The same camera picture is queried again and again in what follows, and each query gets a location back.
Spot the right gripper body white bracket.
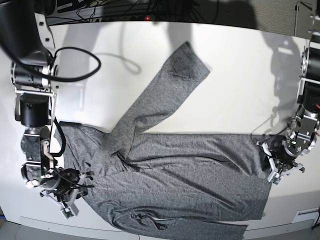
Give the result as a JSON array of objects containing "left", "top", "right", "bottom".
[{"left": 40, "top": 167, "right": 95, "bottom": 216}]

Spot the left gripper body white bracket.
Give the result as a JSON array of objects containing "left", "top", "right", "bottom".
[{"left": 256, "top": 136, "right": 305, "bottom": 183}]

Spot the grey long-sleeve T-shirt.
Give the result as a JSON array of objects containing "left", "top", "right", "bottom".
[{"left": 61, "top": 42, "right": 272, "bottom": 240}]

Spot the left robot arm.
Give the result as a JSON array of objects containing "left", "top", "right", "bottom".
[{"left": 258, "top": 0, "right": 320, "bottom": 185}]

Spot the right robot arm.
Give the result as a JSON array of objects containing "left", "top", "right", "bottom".
[{"left": 0, "top": 0, "right": 93, "bottom": 219}]

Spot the white label plate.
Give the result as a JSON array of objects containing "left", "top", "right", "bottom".
[{"left": 292, "top": 208, "right": 319, "bottom": 223}]

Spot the black power strip red light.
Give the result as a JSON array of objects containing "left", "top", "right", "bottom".
[{"left": 91, "top": 14, "right": 193, "bottom": 23}]

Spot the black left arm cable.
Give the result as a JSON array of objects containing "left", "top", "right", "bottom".
[{"left": 249, "top": 109, "right": 291, "bottom": 148}]

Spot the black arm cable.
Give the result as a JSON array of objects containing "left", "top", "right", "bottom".
[
  {"left": 0, "top": 37, "right": 102, "bottom": 161},
  {"left": 249, "top": 109, "right": 291, "bottom": 148}
]

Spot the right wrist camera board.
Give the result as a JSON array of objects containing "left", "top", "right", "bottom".
[{"left": 60, "top": 206, "right": 75, "bottom": 220}]

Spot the metal stand frame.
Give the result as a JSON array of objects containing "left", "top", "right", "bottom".
[{"left": 293, "top": 0, "right": 320, "bottom": 40}]

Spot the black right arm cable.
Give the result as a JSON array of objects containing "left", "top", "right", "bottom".
[{"left": 0, "top": 37, "right": 102, "bottom": 161}]

